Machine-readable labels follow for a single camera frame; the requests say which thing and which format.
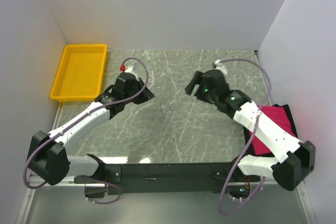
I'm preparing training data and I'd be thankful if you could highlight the red t shirt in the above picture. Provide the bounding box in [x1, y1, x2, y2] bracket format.
[251, 105, 295, 156]

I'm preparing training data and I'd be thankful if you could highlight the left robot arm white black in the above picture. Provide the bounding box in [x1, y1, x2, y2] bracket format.
[24, 72, 155, 185]

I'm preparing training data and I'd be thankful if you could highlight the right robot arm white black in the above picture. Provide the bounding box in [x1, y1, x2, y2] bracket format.
[185, 68, 316, 191]

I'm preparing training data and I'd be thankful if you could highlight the folded black t shirt stack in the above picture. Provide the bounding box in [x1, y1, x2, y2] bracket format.
[246, 104, 298, 157]

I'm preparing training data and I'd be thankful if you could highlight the yellow plastic tray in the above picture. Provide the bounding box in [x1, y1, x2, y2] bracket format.
[49, 44, 107, 102]

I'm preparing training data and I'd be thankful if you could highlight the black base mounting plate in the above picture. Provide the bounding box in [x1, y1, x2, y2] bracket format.
[73, 163, 260, 199]

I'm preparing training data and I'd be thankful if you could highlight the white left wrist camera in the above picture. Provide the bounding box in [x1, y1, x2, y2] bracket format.
[120, 65, 137, 76]

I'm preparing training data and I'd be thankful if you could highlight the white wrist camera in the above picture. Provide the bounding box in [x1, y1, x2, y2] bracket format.
[120, 65, 137, 76]
[213, 59, 228, 76]

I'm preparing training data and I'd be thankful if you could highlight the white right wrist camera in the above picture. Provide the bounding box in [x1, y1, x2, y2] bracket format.
[213, 59, 228, 76]

